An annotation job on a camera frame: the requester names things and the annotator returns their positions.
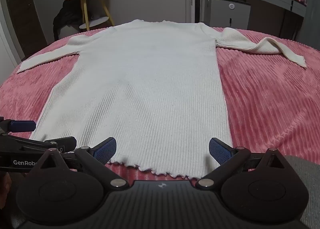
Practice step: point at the dark wooden door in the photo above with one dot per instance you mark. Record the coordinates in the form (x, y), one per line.
(20, 6)

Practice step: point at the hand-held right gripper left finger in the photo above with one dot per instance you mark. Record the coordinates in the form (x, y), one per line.
(106, 147)

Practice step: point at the person's grey clothing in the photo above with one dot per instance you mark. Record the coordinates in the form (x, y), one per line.
(307, 181)

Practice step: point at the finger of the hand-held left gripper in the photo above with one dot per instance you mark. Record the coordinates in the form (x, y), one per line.
(63, 142)
(22, 125)

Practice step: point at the dark cloth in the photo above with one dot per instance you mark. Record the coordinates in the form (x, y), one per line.
(67, 16)

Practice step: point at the white ribbed knit sweater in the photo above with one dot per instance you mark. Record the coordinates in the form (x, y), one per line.
(150, 81)

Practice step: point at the pink ribbed blanket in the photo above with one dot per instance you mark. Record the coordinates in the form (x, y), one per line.
(262, 99)

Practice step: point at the yellow-legged side table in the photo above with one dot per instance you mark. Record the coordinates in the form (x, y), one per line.
(85, 6)

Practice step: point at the grey cabinet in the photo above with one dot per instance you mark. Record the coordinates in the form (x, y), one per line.
(225, 16)

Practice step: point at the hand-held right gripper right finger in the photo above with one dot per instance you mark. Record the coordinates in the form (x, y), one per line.
(220, 150)

